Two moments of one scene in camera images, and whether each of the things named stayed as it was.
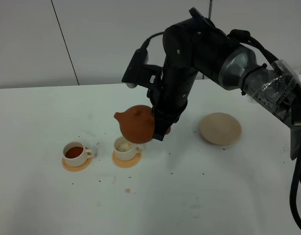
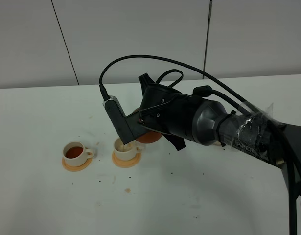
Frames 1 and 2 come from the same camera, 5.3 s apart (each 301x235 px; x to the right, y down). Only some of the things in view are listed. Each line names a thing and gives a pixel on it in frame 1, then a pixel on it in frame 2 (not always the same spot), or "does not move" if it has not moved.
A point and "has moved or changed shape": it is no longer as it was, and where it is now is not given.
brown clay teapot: [136, 124] has moved or changed shape
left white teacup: [75, 154] does not move
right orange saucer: [127, 163] does not move
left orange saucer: [76, 168] does not move
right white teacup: [126, 150] does not move
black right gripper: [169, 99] -> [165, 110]
